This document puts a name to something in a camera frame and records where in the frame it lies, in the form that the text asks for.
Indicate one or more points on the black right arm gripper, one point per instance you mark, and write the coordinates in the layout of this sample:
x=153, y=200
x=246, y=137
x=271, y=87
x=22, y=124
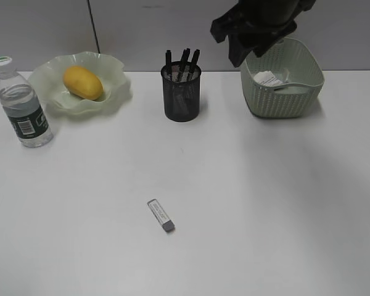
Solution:
x=275, y=18

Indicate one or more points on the white waste paper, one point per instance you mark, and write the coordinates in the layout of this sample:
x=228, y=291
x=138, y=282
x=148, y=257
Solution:
x=270, y=79

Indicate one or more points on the black marker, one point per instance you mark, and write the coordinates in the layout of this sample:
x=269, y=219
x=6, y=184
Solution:
x=183, y=63
x=193, y=64

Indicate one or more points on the thin black pen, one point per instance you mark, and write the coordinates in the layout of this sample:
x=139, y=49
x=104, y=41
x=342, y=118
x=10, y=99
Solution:
x=168, y=65

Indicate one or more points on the yellow mango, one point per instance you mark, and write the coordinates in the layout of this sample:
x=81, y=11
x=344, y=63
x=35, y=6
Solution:
x=82, y=83

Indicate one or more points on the grey eraser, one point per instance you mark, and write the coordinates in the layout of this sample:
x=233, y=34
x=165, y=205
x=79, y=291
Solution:
x=161, y=216
x=180, y=107

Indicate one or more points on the clear water bottle green label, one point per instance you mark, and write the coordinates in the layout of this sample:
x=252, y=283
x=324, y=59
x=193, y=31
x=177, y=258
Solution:
x=22, y=106

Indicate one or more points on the pale green woven basket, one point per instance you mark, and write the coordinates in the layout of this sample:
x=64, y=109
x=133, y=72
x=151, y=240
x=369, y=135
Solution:
x=306, y=80

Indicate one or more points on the black mesh pen holder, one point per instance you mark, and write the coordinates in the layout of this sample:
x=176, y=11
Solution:
x=190, y=90

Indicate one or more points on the pale green wavy plate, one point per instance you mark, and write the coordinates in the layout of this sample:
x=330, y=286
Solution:
x=49, y=86

